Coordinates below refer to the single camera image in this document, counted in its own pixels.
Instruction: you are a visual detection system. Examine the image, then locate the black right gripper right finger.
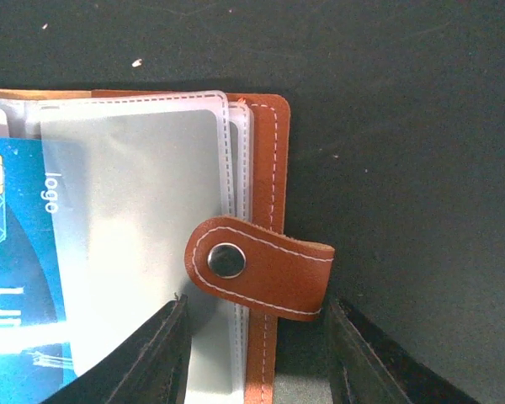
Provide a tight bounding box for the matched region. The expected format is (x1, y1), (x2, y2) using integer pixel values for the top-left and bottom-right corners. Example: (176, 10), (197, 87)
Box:
(325, 297), (476, 404)

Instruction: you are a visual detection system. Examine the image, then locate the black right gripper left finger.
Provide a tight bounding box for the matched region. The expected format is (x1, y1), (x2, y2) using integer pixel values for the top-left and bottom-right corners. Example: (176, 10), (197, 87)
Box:
(45, 295), (192, 403)

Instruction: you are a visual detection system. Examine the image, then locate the blue VIP card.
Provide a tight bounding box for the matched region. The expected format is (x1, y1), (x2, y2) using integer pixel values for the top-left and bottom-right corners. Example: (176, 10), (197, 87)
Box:
(0, 137), (77, 403)

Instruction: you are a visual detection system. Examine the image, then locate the brown leather card holder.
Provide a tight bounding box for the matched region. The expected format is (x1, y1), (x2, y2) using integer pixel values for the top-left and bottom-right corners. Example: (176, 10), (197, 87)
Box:
(0, 88), (336, 404)

